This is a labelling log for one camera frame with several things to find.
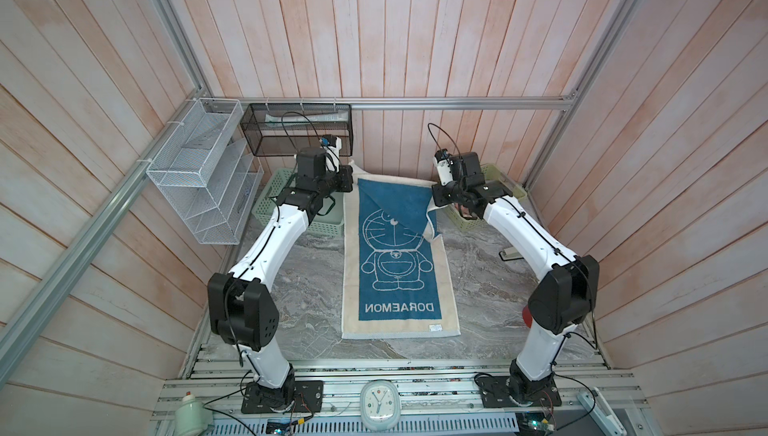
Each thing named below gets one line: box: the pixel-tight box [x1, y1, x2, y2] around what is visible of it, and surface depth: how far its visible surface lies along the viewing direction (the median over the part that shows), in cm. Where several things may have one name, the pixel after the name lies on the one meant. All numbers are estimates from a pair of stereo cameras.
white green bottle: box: [174, 391, 213, 436], surface depth 67 cm
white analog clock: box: [360, 379, 401, 431], surface depth 71 cm
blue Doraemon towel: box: [342, 161, 461, 339], surface depth 93 cm
